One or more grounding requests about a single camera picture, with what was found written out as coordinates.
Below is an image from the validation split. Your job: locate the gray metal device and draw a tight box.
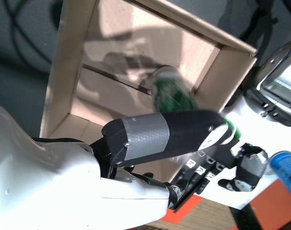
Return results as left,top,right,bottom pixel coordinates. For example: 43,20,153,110
245,35,291,127

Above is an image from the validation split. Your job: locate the blue drink can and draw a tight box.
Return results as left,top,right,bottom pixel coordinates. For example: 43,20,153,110
269,150,291,201

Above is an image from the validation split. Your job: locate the black strap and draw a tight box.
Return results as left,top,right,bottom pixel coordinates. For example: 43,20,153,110
228,204,259,230

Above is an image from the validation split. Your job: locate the orange mat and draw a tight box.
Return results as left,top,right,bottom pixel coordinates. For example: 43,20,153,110
164,178,291,230

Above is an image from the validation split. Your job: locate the brown cardboard box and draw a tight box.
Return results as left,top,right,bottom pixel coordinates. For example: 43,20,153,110
39,0,258,183

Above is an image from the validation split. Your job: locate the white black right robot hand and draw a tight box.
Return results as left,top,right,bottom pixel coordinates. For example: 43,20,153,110
0,102,269,230

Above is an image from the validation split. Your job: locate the green drink can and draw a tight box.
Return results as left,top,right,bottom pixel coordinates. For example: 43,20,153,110
151,65,244,141

